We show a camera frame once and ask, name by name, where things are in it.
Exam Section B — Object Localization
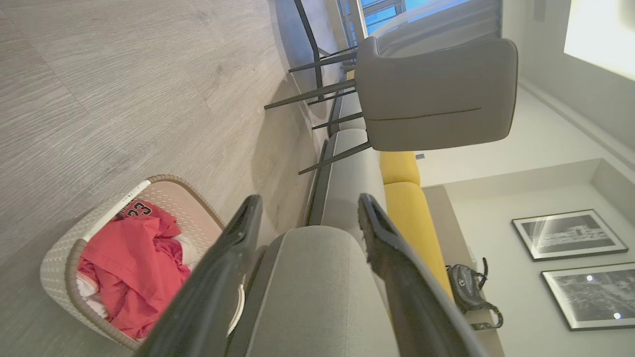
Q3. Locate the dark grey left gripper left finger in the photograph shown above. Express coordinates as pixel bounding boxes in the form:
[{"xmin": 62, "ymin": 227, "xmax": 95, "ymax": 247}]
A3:
[{"xmin": 134, "ymin": 194, "xmax": 263, "ymax": 357}]

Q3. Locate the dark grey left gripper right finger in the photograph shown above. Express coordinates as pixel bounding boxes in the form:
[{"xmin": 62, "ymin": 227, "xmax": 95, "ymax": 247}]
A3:
[{"xmin": 357, "ymin": 193, "xmax": 489, "ymax": 357}]

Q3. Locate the beige perforated laundry basket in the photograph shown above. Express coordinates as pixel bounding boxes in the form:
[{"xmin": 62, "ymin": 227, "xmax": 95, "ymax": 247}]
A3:
[{"xmin": 40, "ymin": 175, "xmax": 246, "ymax": 352}]

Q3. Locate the black leather handbag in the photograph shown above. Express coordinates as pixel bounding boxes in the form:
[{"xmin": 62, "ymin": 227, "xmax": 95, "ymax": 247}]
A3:
[{"xmin": 446, "ymin": 258, "xmax": 504, "ymax": 331}]

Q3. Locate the long yellow sofa cushion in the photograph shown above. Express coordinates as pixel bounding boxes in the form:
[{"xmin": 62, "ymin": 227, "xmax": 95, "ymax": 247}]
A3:
[{"xmin": 384, "ymin": 182, "xmax": 454, "ymax": 300}]

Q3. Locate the red jersey shirt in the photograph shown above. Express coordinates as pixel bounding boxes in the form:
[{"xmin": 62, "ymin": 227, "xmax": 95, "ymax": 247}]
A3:
[{"xmin": 78, "ymin": 199, "xmax": 191, "ymax": 340}]

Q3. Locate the beige ledge behind sofa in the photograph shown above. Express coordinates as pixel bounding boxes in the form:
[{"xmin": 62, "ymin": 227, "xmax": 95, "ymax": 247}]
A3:
[{"xmin": 422, "ymin": 186, "xmax": 504, "ymax": 357}]

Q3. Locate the grey fabric sofa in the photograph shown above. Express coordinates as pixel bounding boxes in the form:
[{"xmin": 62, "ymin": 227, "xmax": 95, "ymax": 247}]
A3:
[{"xmin": 226, "ymin": 89, "xmax": 397, "ymax": 357}]

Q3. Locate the small yellow sofa cushion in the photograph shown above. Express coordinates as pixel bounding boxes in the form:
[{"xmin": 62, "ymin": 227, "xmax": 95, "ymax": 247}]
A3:
[{"xmin": 380, "ymin": 151, "xmax": 421, "ymax": 186}]

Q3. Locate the framed black-and-white picture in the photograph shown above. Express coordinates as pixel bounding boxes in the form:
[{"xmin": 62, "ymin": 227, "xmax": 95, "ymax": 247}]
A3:
[
  {"xmin": 541, "ymin": 263, "xmax": 635, "ymax": 332},
  {"xmin": 512, "ymin": 209, "xmax": 629, "ymax": 262}
]

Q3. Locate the grey chair with black legs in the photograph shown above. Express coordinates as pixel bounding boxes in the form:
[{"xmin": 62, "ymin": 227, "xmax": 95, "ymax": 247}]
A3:
[{"xmin": 264, "ymin": 36, "xmax": 519, "ymax": 175}]

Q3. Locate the window with balcony railing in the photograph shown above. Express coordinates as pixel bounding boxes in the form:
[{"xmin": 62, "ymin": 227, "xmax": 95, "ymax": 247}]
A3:
[{"xmin": 337, "ymin": 0, "xmax": 472, "ymax": 48}]

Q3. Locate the black metal table frame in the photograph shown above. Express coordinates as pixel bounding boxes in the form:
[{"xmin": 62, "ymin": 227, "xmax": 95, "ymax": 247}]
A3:
[{"xmin": 289, "ymin": 0, "xmax": 359, "ymax": 102}]

